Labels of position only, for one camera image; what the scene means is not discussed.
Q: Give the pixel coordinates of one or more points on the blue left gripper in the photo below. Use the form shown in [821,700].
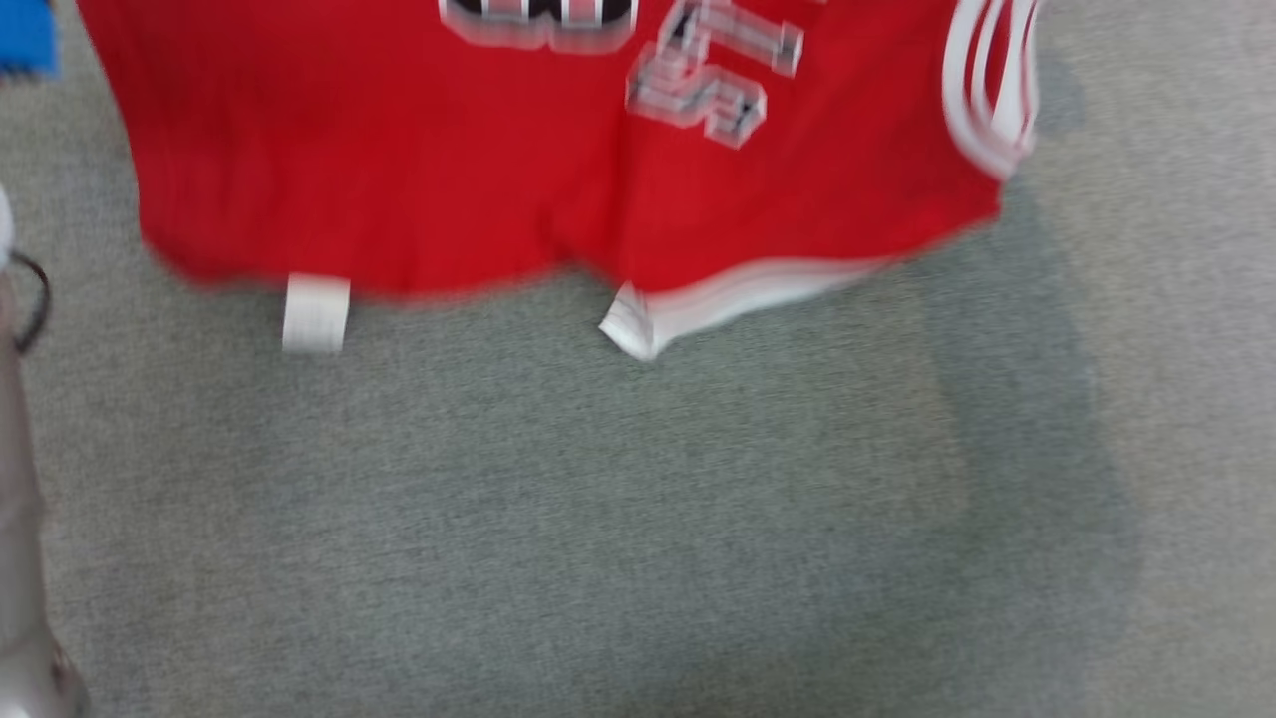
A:
[25,35]

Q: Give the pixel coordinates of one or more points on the red white basketball jersey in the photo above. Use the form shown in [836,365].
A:
[449,170]

